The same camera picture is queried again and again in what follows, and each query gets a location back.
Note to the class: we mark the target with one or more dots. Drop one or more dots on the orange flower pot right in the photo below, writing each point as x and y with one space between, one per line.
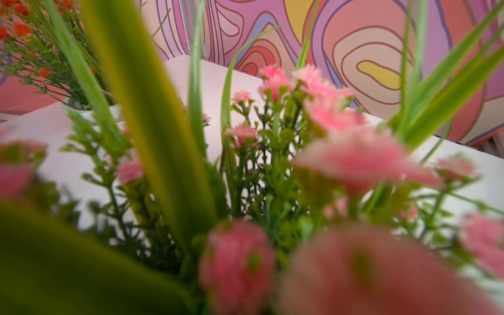
29 51

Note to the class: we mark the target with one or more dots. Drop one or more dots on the pink flower pot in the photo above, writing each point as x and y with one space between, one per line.
309 209

